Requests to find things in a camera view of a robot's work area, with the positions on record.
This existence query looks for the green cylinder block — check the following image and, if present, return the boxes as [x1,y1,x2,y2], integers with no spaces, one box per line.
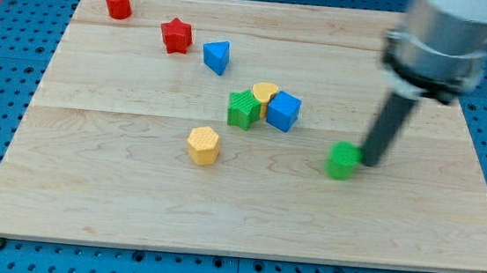
[325,142,362,181]

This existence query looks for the black pusher rod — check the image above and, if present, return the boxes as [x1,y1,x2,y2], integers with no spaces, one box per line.
[361,92,418,167]

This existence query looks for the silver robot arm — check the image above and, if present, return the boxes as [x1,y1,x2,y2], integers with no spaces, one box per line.
[383,0,487,104]

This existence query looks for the blue cube block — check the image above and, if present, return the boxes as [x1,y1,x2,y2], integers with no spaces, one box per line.
[266,91,302,132]

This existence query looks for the green star block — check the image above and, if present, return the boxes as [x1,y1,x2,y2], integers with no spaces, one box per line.
[226,90,262,130]

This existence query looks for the yellow hexagon block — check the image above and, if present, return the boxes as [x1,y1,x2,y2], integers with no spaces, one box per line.
[187,126,221,166]

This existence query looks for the yellow heart block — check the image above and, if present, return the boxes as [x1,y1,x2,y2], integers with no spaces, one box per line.
[252,82,279,119]

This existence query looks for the wooden board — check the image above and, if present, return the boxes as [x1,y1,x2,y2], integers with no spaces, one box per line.
[0,0,487,273]

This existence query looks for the blue triangle block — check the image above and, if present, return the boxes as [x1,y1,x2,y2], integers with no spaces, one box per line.
[203,41,230,76]

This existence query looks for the red cylinder block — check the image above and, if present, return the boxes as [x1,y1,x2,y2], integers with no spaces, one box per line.
[106,0,132,19]

